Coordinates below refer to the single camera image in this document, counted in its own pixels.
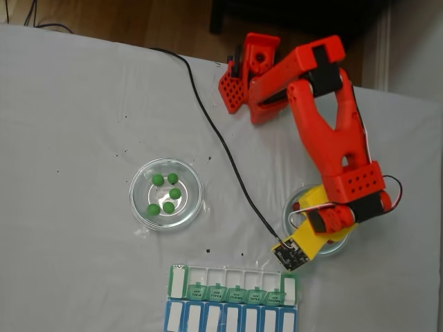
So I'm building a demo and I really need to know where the clear glass bowl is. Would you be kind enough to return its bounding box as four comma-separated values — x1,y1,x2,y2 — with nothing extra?
282,183,354,259
129,158,204,232

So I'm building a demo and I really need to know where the green-lidded weekly pill organizer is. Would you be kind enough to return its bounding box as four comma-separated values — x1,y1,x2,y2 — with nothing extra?
168,264,300,307

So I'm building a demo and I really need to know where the blue-lidded weekly pill organizer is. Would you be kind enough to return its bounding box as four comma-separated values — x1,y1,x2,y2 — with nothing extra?
163,299,298,332

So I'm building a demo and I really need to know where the black furniture piece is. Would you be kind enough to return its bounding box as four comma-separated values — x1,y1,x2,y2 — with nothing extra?
209,0,394,59

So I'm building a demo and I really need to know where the pale grey tablecloth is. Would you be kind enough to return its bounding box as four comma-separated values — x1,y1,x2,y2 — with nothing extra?
0,24,443,332

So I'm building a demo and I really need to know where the thin servo wire loop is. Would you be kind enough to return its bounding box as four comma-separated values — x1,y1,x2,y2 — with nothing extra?
381,174,404,212

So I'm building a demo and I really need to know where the black camera cable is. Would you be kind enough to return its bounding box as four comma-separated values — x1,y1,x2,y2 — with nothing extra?
148,47,290,250

